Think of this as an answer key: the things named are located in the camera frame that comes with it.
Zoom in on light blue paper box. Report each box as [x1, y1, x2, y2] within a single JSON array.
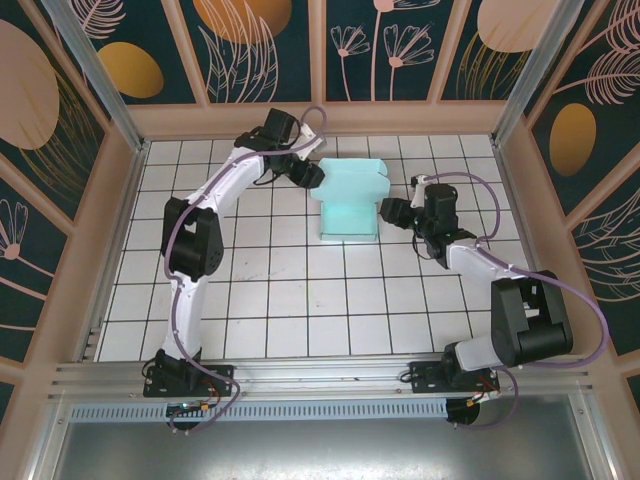
[[309, 157, 391, 244]]

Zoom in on grey metal sheet panel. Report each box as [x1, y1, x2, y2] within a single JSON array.
[[29, 394, 616, 480]]

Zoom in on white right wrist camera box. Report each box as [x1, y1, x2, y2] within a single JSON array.
[[409, 174, 432, 207]]

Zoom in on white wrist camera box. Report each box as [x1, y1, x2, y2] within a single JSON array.
[[298, 123, 325, 156], [409, 174, 432, 207]]

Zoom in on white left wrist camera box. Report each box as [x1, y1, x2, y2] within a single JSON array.
[[298, 123, 325, 156]]

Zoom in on aluminium table side rail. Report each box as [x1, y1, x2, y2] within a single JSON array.
[[489, 134, 571, 354], [79, 139, 151, 362]]

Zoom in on aluminium frame post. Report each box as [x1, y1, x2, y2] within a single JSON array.
[[489, 0, 576, 146], [39, 0, 149, 154]]

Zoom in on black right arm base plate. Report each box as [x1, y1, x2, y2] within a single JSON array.
[[407, 359, 501, 396]]

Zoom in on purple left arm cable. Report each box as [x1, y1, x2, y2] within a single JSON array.
[[162, 105, 329, 435]]

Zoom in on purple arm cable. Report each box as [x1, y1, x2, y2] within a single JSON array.
[[162, 105, 329, 435], [419, 171, 612, 432]]

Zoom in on red wire power connector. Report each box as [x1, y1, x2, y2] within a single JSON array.
[[467, 377, 501, 409]]

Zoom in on aluminium mounting rail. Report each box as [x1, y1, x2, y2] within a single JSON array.
[[47, 354, 594, 401]]

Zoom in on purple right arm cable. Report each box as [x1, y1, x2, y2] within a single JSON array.
[[419, 171, 612, 432]]

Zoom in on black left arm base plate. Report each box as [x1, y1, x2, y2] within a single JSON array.
[[142, 349, 236, 399]]

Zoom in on grey slotted cable duct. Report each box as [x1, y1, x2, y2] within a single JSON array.
[[69, 401, 449, 422]]

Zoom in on small circuit board with wires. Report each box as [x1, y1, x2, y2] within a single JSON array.
[[166, 387, 214, 419]]

